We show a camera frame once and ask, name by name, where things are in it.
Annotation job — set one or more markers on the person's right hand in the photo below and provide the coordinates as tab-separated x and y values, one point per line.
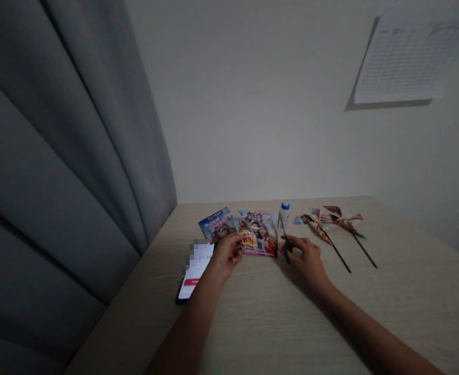
307	259

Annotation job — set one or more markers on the person's left hand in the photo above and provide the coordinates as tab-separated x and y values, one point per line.
226	256

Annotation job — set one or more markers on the person's right fingers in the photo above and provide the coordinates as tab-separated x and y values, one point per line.
295	250

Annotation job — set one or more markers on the black scissors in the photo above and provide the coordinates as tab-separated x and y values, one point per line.
286	244

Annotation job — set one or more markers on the colourful printed flyer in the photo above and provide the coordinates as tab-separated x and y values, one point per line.
260	234

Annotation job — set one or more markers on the paper pinwheel on black stick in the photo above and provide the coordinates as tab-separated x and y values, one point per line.
348	222
321	228

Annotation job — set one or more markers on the white glue bottle blue cap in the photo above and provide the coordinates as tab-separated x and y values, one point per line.
284	213

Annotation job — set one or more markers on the blue printed flyer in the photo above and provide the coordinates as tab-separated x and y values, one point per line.
216	224

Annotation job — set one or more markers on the black smartphone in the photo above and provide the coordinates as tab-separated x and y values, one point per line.
194	273

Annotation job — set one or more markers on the white printed paper sheet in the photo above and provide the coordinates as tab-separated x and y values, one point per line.
405	58

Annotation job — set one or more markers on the grey curtain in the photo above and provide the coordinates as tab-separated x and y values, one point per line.
57	175

